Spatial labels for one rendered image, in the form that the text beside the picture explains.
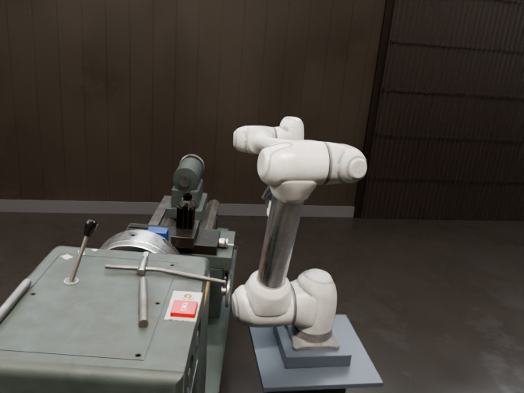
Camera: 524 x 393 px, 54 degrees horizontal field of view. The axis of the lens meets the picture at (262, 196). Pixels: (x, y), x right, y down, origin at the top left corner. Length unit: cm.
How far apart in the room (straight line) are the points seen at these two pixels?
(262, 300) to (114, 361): 76
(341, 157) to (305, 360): 81
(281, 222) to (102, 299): 58
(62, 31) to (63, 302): 375
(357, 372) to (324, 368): 12
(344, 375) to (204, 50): 349
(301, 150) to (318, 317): 70
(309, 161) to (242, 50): 345
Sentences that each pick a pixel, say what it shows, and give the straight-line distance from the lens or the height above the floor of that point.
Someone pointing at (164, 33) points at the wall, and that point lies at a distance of 482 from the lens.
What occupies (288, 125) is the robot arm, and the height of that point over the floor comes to 155.
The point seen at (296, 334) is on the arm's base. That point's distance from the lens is 200.
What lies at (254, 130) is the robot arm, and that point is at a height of 153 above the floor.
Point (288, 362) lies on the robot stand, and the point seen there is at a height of 78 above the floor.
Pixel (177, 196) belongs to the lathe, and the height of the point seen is 99.
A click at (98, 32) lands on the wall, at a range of 486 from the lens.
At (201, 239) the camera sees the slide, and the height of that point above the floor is 97.
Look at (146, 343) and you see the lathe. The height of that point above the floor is 126.
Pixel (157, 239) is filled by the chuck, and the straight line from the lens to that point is 175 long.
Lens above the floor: 196
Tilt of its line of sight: 20 degrees down
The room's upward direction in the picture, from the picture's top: 5 degrees clockwise
